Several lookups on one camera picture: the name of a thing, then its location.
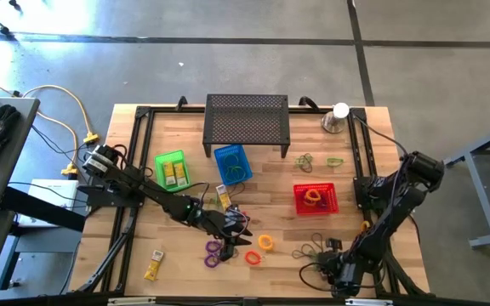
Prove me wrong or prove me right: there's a grey metal bench frame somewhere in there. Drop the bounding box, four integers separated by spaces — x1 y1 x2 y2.
442 118 490 251

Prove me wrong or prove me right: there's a green plastic basket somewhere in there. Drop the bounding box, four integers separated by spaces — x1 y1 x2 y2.
153 149 191 193

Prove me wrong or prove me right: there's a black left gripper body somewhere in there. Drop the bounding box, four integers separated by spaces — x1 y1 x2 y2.
192 206 251 242

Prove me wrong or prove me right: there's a black perforated metal shelf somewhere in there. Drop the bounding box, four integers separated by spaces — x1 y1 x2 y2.
202 93 292 159

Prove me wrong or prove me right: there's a white box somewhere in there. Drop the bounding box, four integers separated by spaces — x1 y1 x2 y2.
17 178 81 230

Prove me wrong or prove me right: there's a red plastic basket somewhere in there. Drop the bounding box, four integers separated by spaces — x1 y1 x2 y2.
293 182 340 217

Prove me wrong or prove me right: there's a grey side desk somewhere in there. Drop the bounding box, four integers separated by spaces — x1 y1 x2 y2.
0 96 42 216

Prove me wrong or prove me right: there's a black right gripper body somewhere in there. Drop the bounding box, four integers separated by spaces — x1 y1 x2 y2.
311 249 349 281

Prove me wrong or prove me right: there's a blue plastic basket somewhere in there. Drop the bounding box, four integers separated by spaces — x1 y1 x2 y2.
214 144 254 187

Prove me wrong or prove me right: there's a yellow extension cable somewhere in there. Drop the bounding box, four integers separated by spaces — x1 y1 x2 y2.
22 83 101 179

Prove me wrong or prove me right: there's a white bulb on metal base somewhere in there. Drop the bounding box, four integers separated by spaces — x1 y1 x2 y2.
320 102 351 135

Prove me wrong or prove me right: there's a black cable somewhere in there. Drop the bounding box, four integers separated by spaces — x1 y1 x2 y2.
350 114 411 159

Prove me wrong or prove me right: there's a silver metal bracket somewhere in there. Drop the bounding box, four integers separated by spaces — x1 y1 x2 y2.
106 297 157 306
344 297 394 306

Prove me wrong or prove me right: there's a black aluminium table frame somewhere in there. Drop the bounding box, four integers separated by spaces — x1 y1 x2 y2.
74 95 431 303

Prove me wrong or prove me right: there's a black desk beam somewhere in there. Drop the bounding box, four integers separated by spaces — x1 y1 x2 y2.
0 185 88 234

